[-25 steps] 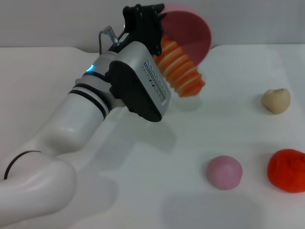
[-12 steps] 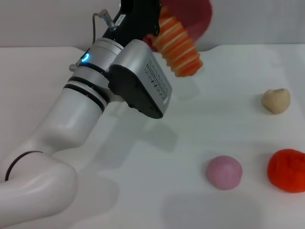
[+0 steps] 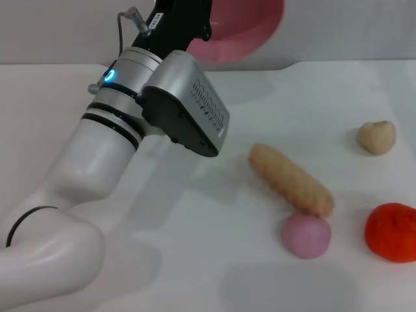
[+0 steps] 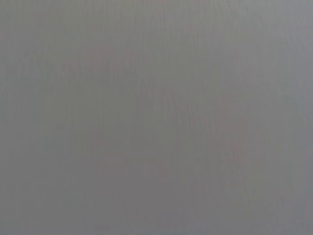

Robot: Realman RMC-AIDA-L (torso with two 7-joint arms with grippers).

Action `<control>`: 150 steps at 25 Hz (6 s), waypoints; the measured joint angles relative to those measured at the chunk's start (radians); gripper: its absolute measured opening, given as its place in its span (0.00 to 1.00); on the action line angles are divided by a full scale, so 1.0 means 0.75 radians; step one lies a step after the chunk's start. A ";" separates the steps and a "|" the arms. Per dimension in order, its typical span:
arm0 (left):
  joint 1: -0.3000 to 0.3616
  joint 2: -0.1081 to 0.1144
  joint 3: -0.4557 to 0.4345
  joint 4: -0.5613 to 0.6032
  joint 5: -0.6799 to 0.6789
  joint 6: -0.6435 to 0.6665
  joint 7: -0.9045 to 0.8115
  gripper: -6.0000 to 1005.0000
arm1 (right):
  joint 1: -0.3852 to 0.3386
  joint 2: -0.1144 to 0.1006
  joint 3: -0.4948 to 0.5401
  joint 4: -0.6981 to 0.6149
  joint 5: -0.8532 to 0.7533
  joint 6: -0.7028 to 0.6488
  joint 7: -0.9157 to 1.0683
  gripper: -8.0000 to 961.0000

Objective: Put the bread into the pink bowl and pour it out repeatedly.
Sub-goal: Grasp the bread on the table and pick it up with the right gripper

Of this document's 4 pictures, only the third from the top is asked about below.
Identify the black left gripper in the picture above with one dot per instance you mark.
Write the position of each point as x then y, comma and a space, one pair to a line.
175, 26

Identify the pink plastic bowl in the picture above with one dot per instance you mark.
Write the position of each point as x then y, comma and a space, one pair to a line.
247, 29

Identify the orange striped bread loaf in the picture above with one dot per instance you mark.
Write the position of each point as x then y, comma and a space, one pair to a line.
292, 182

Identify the beige bun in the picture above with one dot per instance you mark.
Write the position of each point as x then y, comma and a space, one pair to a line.
377, 138

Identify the pink round bun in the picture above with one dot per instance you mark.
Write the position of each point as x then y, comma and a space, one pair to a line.
305, 239

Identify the orange red bun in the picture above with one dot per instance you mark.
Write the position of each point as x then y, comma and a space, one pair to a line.
390, 234

